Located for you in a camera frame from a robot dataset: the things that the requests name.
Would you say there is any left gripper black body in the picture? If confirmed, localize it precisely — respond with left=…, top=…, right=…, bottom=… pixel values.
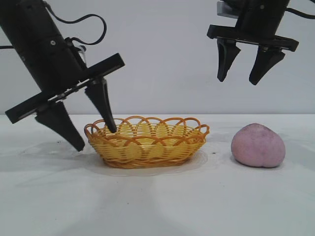
left=5, top=25, right=126, bottom=124

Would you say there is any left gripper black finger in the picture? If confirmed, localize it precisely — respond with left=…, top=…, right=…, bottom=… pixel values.
left=85, top=77, right=117, bottom=133
left=34, top=102, right=85, bottom=152

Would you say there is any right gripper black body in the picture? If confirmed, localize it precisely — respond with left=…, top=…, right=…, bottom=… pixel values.
left=206, top=0, right=300, bottom=52

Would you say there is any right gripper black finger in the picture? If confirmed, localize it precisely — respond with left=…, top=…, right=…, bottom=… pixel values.
left=217, top=39, right=241, bottom=82
left=249, top=46, right=286, bottom=86

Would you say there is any yellow woven wicker basket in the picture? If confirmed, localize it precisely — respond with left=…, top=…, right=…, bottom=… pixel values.
left=84, top=116, right=210, bottom=170

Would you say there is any pink peach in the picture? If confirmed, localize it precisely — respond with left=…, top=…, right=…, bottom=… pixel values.
left=230, top=123, right=286, bottom=168

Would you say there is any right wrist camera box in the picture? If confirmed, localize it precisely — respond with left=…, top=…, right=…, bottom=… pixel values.
left=216, top=0, right=243, bottom=18

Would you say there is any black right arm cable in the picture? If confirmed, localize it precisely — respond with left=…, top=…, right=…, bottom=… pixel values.
left=286, top=7, right=315, bottom=20

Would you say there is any looped black camera cable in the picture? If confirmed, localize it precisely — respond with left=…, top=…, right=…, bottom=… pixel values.
left=43, top=0, right=107, bottom=47

